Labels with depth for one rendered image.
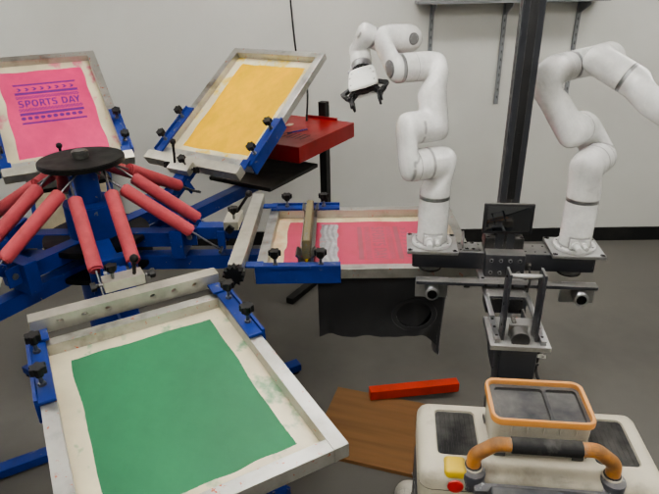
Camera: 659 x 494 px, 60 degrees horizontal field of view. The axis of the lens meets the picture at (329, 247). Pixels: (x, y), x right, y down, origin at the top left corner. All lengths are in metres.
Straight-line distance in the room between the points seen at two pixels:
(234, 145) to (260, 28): 1.44
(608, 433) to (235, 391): 0.92
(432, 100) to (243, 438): 1.05
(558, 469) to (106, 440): 1.03
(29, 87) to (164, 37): 1.15
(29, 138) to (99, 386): 1.76
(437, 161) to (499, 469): 0.85
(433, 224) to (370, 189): 2.56
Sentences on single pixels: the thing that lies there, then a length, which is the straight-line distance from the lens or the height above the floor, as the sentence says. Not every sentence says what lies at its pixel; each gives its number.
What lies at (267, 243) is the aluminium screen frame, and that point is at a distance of 2.20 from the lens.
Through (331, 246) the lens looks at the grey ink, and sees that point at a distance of 2.22.
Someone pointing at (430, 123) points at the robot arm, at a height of 1.53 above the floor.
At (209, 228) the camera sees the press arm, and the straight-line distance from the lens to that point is 2.26.
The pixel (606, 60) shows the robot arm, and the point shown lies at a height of 1.70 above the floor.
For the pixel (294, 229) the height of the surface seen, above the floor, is 0.95.
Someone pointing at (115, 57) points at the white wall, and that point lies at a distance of 4.35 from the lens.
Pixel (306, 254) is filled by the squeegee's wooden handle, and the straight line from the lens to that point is 2.07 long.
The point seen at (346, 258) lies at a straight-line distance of 2.14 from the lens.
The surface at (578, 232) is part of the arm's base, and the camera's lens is 1.87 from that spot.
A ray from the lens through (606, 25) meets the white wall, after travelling 4.44.
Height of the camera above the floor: 1.93
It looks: 26 degrees down
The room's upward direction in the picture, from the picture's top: 1 degrees counter-clockwise
